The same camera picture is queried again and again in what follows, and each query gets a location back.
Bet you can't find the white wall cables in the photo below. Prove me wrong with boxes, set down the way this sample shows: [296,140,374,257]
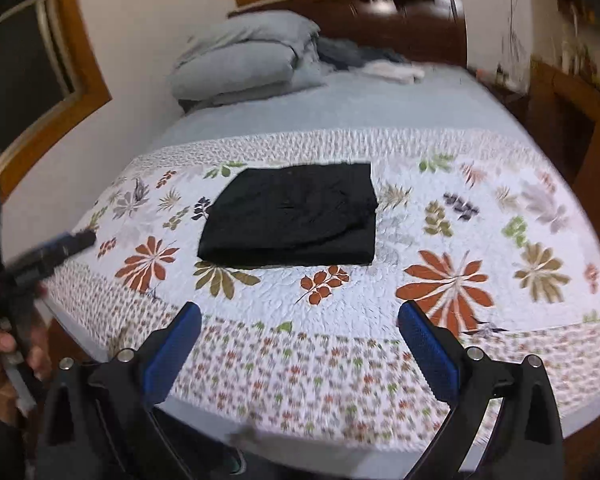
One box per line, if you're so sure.
[500,0,528,63]

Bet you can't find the wooden cabinet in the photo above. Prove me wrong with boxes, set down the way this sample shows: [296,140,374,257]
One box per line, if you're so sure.
[527,57,600,271]

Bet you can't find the black pants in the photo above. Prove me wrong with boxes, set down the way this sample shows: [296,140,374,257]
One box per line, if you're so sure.
[197,161,379,269]

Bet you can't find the white cloth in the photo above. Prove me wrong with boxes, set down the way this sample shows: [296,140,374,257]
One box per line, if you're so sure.
[362,60,427,86]

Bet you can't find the large wooden window frame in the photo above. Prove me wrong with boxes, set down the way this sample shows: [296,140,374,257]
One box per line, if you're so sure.
[0,0,112,187]

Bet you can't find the wooden bookshelf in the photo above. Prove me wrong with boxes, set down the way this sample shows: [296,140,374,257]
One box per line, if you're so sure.
[550,0,600,82]

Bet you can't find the light blue bed sheet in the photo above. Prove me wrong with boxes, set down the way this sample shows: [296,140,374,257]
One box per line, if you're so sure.
[150,67,522,167]

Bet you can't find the floral quilt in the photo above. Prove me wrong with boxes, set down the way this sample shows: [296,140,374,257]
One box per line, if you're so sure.
[42,127,600,453]

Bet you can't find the dark clothes pile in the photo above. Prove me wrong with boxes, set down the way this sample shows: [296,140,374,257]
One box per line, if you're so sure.
[317,35,414,74]

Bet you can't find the grey pillow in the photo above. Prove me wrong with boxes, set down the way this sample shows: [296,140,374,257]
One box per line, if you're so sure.
[170,42,302,104]

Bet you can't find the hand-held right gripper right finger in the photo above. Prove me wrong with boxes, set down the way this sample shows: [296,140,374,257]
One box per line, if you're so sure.
[397,300,564,480]

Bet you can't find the grey folded duvet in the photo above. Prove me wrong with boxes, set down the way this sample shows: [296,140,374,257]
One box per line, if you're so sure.
[177,11,329,99]

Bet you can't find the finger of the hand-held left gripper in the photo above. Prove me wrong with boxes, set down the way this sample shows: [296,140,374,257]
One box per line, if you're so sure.
[5,229,99,289]

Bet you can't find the dark wooden headboard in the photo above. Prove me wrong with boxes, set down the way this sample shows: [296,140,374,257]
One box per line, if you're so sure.
[227,0,469,69]

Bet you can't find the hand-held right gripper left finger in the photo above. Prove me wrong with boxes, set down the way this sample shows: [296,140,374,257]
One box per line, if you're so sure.
[35,301,204,480]

